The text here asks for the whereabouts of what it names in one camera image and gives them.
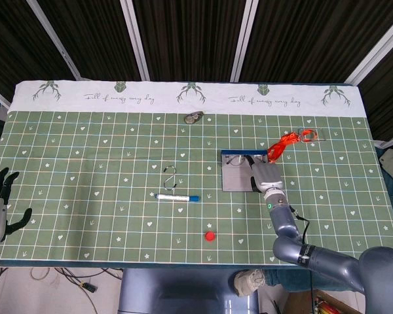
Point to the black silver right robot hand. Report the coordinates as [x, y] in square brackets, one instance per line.
[267, 178]

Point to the grey pouch blue edge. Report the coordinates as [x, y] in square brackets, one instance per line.
[235, 180]

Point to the eyeglasses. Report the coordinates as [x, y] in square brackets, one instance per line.
[235, 161]

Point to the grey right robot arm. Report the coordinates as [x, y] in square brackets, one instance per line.
[330, 261]

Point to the cardboard box with items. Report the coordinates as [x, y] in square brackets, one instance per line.
[327, 304]

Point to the clear badge holder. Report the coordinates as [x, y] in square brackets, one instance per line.
[320, 139]

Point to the red bottle cap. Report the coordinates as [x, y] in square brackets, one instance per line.
[210, 236]

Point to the metal S hook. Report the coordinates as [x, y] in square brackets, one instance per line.
[173, 172]

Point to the white blue marker pen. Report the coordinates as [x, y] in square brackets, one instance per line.
[173, 197]

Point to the blue jeans leg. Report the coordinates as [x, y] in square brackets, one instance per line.
[281, 278]

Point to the beige sneaker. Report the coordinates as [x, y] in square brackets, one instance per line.
[247, 281]

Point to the green grid tablecloth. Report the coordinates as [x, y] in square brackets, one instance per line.
[101, 163]

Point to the dark blue robot pedestal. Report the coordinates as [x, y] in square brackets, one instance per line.
[183, 291]

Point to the white partition post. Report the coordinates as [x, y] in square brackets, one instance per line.
[376, 49]
[52, 39]
[136, 39]
[244, 39]

